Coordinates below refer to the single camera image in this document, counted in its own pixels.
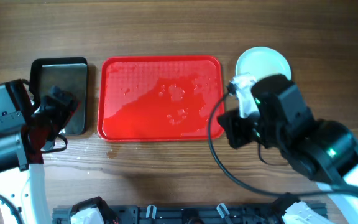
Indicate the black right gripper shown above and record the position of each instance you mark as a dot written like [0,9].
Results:
[234,134]

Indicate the black mounting rail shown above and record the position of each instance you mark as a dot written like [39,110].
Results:
[246,213]

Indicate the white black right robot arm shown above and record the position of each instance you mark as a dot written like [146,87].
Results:
[273,113]

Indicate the white plate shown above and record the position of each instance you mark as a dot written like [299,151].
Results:
[260,62]

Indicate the black water tray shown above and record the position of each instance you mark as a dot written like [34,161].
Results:
[69,74]

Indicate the red plastic tray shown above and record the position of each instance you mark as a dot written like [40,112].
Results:
[158,98]

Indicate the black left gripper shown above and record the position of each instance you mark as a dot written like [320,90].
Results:
[56,104]

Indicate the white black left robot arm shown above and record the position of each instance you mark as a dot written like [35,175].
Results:
[28,131]

